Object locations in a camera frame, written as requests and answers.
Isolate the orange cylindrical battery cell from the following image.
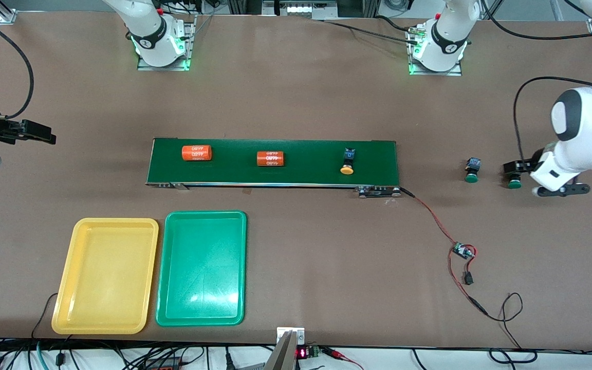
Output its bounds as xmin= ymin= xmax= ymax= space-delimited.
xmin=256 ymin=151 xmax=285 ymax=167
xmin=181 ymin=145 xmax=213 ymax=162

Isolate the yellow mushroom push button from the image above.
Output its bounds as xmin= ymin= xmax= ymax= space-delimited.
xmin=340 ymin=147 xmax=356 ymax=176

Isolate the yellow plastic tray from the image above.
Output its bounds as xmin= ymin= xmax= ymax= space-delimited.
xmin=51 ymin=217 xmax=160 ymax=336

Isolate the green conveyor belt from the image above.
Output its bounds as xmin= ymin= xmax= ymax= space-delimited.
xmin=145 ymin=138 xmax=402 ymax=198

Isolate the green plastic tray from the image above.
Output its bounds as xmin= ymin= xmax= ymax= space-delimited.
xmin=155 ymin=210 xmax=248 ymax=327

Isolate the red clip test lead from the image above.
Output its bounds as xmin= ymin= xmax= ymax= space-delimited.
xmin=322 ymin=347 xmax=366 ymax=370

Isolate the grey control box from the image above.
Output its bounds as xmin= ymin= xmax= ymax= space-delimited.
xmin=263 ymin=0 xmax=338 ymax=20

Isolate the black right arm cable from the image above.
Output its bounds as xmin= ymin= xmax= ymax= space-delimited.
xmin=0 ymin=23 xmax=34 ymax=120

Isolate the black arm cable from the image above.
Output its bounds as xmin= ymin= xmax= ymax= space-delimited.
xmin=481 ymin=0 xmax=592 ymax=165
xmin=0 ymin=23 xmax=34 ymax=120

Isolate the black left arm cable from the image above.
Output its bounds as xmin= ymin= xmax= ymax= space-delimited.
xmin=481 ymin=0 xmax=592 ymax=165

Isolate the red black conveyor wire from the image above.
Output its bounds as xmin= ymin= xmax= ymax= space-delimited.
xmin=399 ymin=186 xmax=489 ymax=317

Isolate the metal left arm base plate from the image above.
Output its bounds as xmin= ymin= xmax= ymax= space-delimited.
xmin=408 ymin=26 xmax=464 ymax=77

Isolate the thin black looped cable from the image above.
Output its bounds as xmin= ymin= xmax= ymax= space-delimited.
xmin=485 ymin=292 xmax=524 ymax=350

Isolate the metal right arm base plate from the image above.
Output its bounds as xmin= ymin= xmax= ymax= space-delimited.
xmin=137 ymin=15 xmax=196 ymax=71

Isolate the black coiled cable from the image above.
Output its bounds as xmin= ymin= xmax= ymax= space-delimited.
xmin=489 ymin=348 xmax=538 ymax=364

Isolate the black table power cable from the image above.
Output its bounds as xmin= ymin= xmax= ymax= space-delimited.
xmin=322 ymin=14 xmax=422 ymax=44

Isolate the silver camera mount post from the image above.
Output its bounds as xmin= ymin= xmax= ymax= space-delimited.
xmin=265 ymin=327 xmax=306 ymax=370

